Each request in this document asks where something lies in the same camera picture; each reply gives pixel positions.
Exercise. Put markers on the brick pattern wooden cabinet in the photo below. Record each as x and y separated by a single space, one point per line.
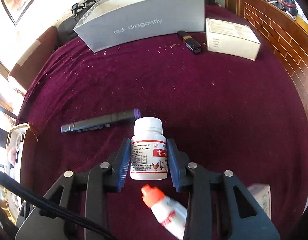
284 36

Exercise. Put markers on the black marker purple cap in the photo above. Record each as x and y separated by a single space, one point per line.
101 121

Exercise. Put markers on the white cardboard box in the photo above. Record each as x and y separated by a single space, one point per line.
232 39

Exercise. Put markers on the maroon bed blanket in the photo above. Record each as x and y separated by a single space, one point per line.
225 112

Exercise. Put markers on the black clips on headboard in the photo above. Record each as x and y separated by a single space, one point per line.
83 6

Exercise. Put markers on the small white square box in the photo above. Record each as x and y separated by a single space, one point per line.
262 194

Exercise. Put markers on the small black battery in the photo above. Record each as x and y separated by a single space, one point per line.
190 42

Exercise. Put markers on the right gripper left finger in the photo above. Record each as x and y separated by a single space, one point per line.
119 162

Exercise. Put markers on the grey shoe box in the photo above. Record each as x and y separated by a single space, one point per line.
111 23

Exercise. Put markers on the brown chair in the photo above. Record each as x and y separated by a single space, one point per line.
31 62

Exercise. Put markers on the white tube orange cap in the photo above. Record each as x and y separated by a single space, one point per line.
168 212

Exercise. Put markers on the white bottle red label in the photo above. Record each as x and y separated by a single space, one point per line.
148 150

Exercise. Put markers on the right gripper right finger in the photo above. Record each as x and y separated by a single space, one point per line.
178 163

